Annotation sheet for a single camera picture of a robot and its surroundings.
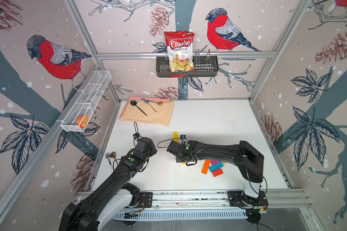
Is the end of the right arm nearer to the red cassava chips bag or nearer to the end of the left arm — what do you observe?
the end of the left arm

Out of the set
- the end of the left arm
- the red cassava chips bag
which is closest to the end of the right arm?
the end of the left arm

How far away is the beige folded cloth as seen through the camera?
1088 mm

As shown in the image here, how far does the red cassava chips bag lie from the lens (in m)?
0.83

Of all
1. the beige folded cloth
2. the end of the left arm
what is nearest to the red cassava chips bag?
the beige folded cloth

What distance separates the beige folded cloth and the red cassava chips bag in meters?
0.37
